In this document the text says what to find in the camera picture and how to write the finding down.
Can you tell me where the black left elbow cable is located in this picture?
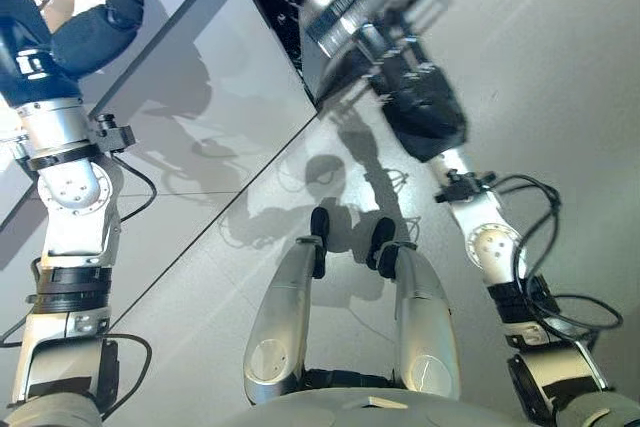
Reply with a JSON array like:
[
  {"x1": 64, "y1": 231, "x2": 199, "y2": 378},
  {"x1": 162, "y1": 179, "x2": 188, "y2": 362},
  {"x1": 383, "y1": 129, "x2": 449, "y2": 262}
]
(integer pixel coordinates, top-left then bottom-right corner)
[{"x1": 0, "y1": 315, "x2": 154, "y2": 421}]

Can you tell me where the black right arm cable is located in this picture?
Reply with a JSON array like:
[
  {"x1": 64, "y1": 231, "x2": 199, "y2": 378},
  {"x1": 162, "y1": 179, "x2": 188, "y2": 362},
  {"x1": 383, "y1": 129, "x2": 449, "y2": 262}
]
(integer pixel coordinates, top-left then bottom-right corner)
[{"x1": 492, "y1": 174, "x2": 625, "y2": 349}]

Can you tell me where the dark right robot foot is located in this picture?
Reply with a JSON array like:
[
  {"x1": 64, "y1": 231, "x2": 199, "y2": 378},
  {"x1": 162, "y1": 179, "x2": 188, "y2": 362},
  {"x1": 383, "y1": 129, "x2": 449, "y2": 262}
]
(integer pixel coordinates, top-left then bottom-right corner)
[{"x1": 365, "y1": 216, "x2": 397, "y2": 279}]

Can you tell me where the black dishwasher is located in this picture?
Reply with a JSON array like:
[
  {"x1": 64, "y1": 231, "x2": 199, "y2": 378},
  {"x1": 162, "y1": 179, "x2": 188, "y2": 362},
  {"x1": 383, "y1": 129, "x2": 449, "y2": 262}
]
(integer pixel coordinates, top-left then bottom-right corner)
[{"x1": 232, "y1": 0, "x2": 331, "y2": 116}]

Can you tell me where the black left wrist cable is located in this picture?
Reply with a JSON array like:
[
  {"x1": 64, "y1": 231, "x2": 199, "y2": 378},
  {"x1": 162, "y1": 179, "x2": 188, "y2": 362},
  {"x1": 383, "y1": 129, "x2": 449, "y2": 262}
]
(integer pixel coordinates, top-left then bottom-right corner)
[{"x1": 108, "y1": 150, "x2": 158, "y2": 224}]

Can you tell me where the grey robot torso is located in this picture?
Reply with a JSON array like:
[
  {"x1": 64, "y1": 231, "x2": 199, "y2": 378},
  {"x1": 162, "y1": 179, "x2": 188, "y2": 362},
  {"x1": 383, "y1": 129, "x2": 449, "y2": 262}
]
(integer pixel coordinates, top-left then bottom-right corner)
[{"x1": 232, "y1": 369, "x2": 529, "y2": 427}]

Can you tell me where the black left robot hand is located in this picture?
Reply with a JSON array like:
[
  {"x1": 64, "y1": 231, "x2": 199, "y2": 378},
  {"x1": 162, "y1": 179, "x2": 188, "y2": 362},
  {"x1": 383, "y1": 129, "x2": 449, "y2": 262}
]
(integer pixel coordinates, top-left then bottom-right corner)
[{"x1": 0, "y1": 0, "x2": 147, "y2": 109}]

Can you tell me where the dark left robot foot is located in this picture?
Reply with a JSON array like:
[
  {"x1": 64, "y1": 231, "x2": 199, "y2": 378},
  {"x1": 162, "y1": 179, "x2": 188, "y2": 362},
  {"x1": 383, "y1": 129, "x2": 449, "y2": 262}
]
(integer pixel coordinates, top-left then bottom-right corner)
[{"x1": 309, "y1": 206, "x2": 332, "y2": 280}]

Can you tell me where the dark robot foot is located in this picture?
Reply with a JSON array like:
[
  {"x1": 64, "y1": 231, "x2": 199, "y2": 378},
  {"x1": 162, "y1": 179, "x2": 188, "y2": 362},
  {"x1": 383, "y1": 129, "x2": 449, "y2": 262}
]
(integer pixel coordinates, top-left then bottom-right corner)
[
  {"x1": 309, "y1": 206, "x2": 332, "y2": 280},
  {"x1": 365, "y1": 216, "x2": 397, "y2": 279}
]

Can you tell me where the silver right robot leg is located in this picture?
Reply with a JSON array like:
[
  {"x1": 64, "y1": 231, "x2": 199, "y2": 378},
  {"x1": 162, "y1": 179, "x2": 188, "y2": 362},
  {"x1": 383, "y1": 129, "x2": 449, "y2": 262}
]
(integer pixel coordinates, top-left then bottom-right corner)
[{"x1": 378, "y1": 241, "x2": 461, "y2": 397}]

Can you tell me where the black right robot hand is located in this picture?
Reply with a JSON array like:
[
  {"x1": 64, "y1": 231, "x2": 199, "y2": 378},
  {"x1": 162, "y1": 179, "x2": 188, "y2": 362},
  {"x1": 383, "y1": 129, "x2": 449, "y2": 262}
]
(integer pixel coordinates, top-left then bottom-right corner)
[{"x1": 367, "y1": 41, "x2": 472, "y2": 164}]

